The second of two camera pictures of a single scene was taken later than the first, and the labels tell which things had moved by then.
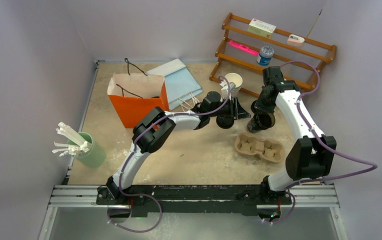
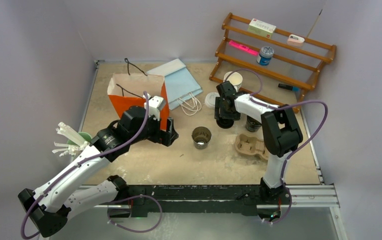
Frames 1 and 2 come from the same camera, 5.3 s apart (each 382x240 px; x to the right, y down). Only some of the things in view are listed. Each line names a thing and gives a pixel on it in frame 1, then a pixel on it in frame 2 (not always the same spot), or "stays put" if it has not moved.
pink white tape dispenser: [295, 40] stays put
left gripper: [235, 109] -> [165, 137]
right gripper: [260, 107] -> [220, 112]
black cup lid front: [224, 122] stays put
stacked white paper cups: [237, 79] stays put
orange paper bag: [134, 96] stays put
